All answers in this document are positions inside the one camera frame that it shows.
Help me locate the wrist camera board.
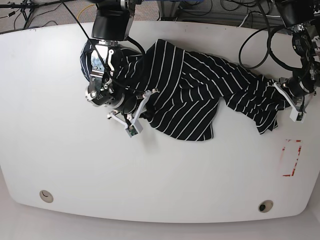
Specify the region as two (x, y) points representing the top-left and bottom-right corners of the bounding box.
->
(296, 112), (306, 123)
(125, 125), (139, 138)

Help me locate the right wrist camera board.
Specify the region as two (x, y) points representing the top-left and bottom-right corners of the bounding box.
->
(125, 125), (139, 138)

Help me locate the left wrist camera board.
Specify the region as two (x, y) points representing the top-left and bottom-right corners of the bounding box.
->
(296, 112), (306, 123)

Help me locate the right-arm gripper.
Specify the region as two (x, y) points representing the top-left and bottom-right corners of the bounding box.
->
(107, 88), (160, 134)

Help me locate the left table grommet hole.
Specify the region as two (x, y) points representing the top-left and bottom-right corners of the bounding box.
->
(39, 190), (54, 204)

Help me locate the navy white striped T-shirt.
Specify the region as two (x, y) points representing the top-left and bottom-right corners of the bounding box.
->
(80, 39), (278, 141)

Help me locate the right table grommet hole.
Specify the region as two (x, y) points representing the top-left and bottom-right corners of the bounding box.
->
(258, 200), (274, 213)

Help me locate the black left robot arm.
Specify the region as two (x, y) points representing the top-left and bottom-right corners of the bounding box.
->
(249, 0), (320, 125)

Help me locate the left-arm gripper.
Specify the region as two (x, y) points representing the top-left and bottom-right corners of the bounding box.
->
(273, 76), (317, 122)

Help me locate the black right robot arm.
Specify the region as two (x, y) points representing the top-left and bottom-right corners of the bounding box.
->
(85, 0), (158, 137)

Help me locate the table grommet hole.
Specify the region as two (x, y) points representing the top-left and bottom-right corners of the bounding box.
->
(39, 190), (54, 204)
(258, 200), (274, 213)

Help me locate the red tape rectangle marking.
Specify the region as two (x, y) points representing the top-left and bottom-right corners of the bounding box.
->
(279, 139), (303, 177)

